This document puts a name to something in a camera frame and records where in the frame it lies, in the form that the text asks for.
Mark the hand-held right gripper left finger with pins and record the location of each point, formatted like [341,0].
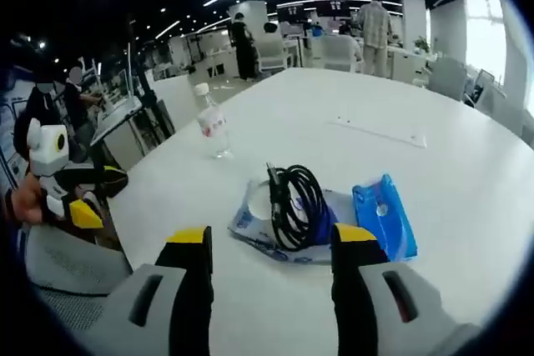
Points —
[146,310]

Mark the green potted plant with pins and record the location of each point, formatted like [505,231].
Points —
[421,44]

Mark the blue tissue pack item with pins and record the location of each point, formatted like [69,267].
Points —
[388,214]

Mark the clear bag with blue item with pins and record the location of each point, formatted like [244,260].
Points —
[258,235]

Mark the clear plastic bottle item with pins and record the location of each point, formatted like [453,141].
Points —
[215,126]

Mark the white table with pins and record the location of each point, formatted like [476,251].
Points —
[375,93]

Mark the person's left hand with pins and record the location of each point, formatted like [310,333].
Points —
[27,204]

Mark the white office chair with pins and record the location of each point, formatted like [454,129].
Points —
[336,53]

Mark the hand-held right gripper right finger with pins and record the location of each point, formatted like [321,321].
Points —
[388,302]

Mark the white chair with black headrest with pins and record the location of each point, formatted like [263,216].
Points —
[273,51]

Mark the white desk with black legs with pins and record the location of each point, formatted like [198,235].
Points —
[119,112]

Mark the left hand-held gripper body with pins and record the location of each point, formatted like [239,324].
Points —
[48,147]

